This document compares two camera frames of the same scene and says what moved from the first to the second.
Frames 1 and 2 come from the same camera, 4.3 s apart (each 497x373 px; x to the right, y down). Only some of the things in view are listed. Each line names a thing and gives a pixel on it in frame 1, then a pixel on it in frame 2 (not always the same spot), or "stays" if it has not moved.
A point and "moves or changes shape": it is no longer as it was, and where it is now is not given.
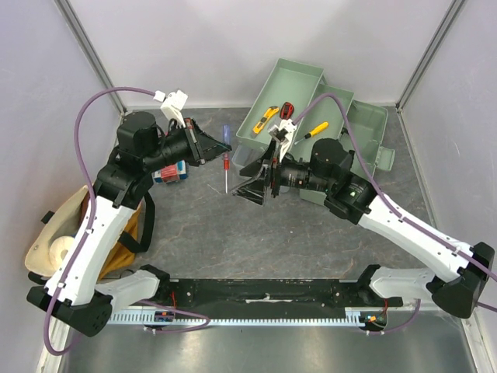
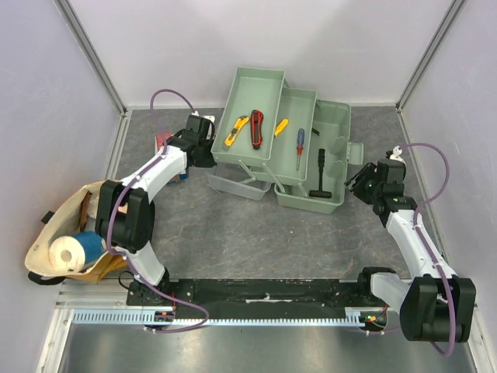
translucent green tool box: x=289 y=92 moves or changes shape
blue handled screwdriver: x=227 y=156 → x=300 y=144
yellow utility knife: x=268 y=115 → x=240 y=122
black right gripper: x=274 y=177 → x=361 y=182
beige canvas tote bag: x=67 y=220 stays
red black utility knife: x=286 y=110 → x=256 y=120
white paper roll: x=58 y=245 stays
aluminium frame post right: x=453 y=10 stays
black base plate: x=267 y=297 stays
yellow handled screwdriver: x=314 y=132 → x=284 y=122
